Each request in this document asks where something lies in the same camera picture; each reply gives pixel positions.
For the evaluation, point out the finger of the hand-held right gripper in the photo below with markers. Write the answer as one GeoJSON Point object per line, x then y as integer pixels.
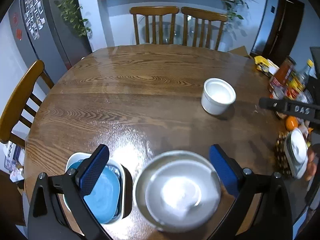
{"type": "Point", "coordinates": [287, 107]}

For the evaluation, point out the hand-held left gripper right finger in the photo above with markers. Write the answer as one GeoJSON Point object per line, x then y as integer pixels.
{"type": "Point", "coordinates": [223, 170]}

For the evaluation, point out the white lidded container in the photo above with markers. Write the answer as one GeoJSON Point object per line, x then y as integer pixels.
{"type": "Point", "coordinates": [297, 152]}

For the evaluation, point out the teal plate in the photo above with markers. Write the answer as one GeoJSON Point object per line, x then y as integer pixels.
{"type": "Point", "coordinates": [105, 195]}

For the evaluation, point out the clear glass bottle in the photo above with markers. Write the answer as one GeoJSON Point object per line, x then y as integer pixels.
{"type": "Point", "coordinates": [307, 71]}

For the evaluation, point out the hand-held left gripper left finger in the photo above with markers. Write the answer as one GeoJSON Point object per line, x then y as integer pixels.
{"type": "Point", "coordinates": [95, 170]}

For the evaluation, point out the hanging green vine plant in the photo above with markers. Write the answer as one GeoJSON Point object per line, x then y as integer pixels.
{"type": "Point", "coordinates": [235, 7]}

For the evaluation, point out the grey refrigerator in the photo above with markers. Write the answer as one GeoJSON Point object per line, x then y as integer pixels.
{"type": "Point", "coordinates": [52, 30]}

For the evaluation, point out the dark wooden door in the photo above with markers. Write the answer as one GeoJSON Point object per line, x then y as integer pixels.
{"type": "Point", "coordinates": [282, 25]}

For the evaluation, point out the group of fridge photo magnets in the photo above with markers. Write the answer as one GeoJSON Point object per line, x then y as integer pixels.
{"type": "Point", "coordinates": [33, 17]}

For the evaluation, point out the large grey-white bowl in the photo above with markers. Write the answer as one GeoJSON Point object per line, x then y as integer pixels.
{"type": "Point", "coordinates": [141, 180]}

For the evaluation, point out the blue patterned square plate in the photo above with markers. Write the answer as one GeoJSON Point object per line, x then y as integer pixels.
{"type": "Point", "coordinates": [120, 180]}

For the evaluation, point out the wooden chair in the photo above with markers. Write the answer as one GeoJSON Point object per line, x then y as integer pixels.
{"type": "Point", "coordinates": [20, 105]}
{"type": "Point", "coordinates": [203, 30]}
{"type": "Point", "coordinates": [155, 25]}

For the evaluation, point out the person's right hand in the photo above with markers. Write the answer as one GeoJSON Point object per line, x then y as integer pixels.
{"type": "Point", "coordinates": [312, 163]}

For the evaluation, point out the red yellow labelled can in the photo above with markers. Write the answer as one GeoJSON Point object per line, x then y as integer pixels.
{"type": "Point", "coordinates": [295, 87]}

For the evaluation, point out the red fridge sticker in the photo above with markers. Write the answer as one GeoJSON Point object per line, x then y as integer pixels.
{"type": "Point", "coordinates": [19, 33]}
{"type": "Point", "coordinates": [15, 18]}

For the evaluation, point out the yellow snack packet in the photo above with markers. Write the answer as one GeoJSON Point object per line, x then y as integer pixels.
{"type": "Point", "coordinates": [262, 63]}

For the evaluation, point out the trailing green pothos plant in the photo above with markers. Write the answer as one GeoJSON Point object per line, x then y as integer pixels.
{"type": "Point", "coordinates": [71, 7]}

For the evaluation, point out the small white ramekin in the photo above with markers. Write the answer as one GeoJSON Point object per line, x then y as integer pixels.
{"type": "Point", "coordinates": [217, 100]}

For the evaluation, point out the cardboard box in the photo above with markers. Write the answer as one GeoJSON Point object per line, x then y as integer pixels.
{"type": "Point", "coordinates": [240, 52]}

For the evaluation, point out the red sauce jar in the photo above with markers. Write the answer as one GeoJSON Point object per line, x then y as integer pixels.
{"type": "Point", "coordinates": [282, 73]}

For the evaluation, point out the brown woven basket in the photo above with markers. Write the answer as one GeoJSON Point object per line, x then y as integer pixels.
{"type": "Point", "coordinates": [282, 152]}

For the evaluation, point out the orange fruit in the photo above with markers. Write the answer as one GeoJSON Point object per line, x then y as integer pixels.
{"type": "Point", "coordinates": [291, 123]}

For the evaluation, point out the white printed box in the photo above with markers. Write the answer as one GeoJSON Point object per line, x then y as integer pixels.
{"type": "Point", "coordinates": [11, 152]}

